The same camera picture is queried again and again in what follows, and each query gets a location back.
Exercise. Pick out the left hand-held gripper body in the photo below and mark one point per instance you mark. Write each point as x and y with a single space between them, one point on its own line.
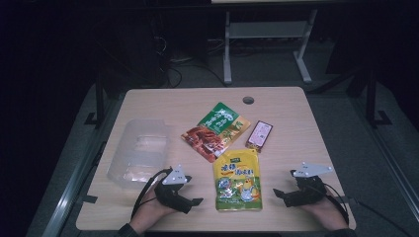
171 194

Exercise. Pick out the green and red sauce packet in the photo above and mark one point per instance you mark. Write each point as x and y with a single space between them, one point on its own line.
215 130

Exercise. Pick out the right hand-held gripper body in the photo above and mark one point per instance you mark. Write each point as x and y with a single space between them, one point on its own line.
308 192

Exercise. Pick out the black tape strip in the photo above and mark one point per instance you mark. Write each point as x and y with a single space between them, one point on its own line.
344 199
88 199

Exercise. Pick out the aluminium rail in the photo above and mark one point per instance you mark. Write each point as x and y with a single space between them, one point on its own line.
388 154
70 194

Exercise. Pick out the yellow spouted pouch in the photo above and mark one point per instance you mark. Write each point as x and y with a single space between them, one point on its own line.
237 181

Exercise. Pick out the clear plastic container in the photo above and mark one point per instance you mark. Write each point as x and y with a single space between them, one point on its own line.
141 154

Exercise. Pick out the person's right hand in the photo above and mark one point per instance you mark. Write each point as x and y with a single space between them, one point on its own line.
326 214

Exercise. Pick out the black metal stand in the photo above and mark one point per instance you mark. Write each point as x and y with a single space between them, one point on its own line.
100 98
371 98

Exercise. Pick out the person's left hand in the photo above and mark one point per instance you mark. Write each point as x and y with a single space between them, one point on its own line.
148 210

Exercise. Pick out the white metal stand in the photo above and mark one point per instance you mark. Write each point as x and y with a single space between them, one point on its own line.
267 30

